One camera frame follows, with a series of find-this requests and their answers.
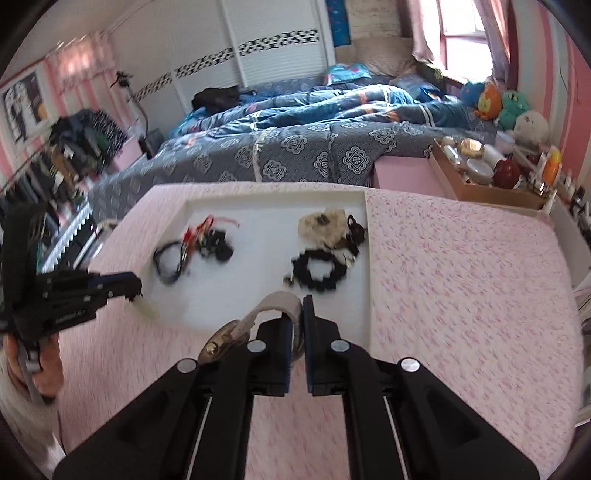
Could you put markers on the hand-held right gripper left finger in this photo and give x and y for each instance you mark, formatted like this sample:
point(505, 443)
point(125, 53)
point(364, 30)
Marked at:
point(287, 355)

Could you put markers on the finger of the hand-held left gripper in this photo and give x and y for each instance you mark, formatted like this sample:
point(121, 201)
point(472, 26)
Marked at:
point(124, 290)
point(117, 278)

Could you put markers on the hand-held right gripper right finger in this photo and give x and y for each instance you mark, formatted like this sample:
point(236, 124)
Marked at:
point(311, 350)

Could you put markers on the black hair scrunchie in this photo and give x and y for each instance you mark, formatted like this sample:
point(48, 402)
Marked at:
point(300, 272)

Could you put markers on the orange pendant with red knot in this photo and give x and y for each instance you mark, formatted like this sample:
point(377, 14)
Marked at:
point(190, 236)

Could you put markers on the white shallow tray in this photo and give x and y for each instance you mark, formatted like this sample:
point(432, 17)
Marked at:
point(258, 240)

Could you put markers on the small black charm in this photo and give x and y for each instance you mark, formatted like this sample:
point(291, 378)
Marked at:
point(355, 230)

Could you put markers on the person's left forearm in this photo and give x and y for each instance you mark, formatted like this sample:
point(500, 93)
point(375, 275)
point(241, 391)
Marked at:
point(23, 415)

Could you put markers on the person's left hand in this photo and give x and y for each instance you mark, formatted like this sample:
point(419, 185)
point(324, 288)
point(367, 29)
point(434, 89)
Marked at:
point(51, 369)

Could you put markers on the cabinet with lace cover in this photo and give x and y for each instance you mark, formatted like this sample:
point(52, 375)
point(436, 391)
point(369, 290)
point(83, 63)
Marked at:
point(69, 235)

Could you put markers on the dark brown pendant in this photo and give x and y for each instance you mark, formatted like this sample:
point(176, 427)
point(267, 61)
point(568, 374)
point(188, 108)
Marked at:
point(218, 245)

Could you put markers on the clothes rack with clothes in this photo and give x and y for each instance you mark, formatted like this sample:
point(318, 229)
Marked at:
point(78, 143)

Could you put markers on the pink floral tablecloth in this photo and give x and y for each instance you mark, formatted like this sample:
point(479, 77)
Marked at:
point(461, 300)

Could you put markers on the garment steamer stand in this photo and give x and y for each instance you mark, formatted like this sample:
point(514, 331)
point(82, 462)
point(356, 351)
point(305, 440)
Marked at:
point(141, 115)

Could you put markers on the grey patterned bedspread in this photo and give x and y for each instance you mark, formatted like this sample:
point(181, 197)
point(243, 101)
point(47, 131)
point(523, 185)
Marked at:
point(323, 152)

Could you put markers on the black bag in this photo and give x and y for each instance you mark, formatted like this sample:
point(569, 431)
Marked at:
point(217, 97)

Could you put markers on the pink curtain valance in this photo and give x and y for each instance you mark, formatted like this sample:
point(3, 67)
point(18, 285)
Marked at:
point(78, 60)

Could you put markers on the cardboard box of cosmetics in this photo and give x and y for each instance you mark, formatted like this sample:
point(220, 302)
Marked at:
point(498, 196)

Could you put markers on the blue quilt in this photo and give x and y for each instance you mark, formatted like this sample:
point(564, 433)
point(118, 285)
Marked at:
point(323, 101)

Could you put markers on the blue pillow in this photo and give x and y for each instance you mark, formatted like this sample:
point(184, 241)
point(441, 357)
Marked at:
point(346, 73)

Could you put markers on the white wardrobe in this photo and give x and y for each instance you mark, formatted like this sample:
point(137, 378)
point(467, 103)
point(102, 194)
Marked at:
point(258, 27)

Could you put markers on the white shelf with small bottles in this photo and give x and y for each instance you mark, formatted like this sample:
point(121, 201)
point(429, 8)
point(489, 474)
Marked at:
point(572, 203)

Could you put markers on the orange bottle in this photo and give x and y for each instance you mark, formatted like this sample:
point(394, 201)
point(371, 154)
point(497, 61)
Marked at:
point(551, 166)

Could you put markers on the blue plush toy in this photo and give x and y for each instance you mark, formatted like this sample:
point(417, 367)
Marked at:
point(471, 92)

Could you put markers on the plain beige pillow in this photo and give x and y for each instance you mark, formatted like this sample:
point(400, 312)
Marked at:
point(383, 55)

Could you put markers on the orange plush toy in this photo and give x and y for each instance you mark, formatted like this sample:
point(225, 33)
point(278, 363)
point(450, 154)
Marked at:
point(489, 104)

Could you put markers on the green plush toy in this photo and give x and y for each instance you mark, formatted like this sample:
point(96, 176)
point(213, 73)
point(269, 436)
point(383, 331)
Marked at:
point(510, 110)

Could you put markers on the white plush toy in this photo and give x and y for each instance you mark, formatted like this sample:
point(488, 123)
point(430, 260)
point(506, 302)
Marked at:
point(531, 127)

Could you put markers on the pink curtain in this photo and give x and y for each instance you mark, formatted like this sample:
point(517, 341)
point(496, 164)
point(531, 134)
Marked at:
point(425, 32)
point(498, 37)

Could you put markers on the beige patterned pillow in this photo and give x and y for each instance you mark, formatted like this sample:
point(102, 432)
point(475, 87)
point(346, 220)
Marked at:
point(369, 16)

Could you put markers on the window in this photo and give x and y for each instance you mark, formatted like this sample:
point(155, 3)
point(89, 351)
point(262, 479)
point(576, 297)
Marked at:
point(461, 46)

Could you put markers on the black and white wall poster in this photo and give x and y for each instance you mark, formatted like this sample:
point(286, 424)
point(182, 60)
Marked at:
point(23, 110)

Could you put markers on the blue wall hanging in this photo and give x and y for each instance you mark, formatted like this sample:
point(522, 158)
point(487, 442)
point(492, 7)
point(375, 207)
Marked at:
point(339, 21)

